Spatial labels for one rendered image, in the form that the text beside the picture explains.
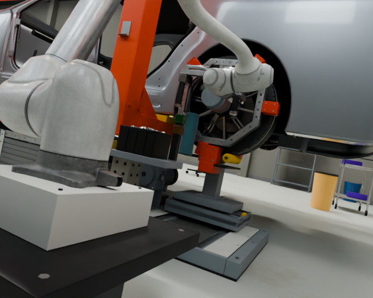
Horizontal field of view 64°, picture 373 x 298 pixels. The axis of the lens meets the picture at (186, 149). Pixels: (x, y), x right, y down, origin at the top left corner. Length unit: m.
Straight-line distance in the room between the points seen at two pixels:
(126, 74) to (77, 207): 1.30
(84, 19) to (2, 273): 0.70
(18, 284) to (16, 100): 0.48
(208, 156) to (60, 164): 1.29
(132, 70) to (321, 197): 3.97
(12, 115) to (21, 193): 0.28
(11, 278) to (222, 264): 1.04
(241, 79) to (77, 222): 0.89
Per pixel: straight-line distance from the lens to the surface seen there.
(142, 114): 1.92
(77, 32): 0.95
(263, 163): 9.97
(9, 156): 2.56
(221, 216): 1.88
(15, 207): 0.64
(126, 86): 1.78
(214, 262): 1.41
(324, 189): 5.13
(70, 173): 0.67
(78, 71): 0.70
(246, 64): 1.24
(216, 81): 1.26
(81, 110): 0.67
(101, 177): 0.69
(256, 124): 1.81
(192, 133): 1.80
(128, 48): 1.86
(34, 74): 0.86
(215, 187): 2.01
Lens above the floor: 0.51
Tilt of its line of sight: level
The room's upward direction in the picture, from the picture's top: 11 degrees clockwise
